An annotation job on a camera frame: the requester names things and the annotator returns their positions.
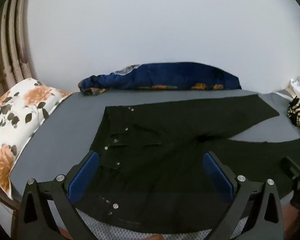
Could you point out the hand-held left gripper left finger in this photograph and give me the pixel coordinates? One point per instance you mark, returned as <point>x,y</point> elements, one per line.
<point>83,177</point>

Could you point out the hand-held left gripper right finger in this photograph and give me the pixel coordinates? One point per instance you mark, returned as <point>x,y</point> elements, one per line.
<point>218,177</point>

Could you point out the black pants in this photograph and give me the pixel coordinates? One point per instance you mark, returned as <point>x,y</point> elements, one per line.
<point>165,152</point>

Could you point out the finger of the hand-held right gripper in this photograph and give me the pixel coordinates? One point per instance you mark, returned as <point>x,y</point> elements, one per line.
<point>290,166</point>

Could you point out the beige patterned curtain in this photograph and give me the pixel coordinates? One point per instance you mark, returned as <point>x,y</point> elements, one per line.
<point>12,55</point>

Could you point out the white floral pillow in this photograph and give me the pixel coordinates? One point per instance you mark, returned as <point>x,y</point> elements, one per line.
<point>15,120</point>

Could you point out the grey mesh bed mat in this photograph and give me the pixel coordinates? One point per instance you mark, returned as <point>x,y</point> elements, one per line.
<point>65,130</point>

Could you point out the blue floral blanket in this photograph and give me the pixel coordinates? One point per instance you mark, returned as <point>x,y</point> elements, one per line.
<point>165,75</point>

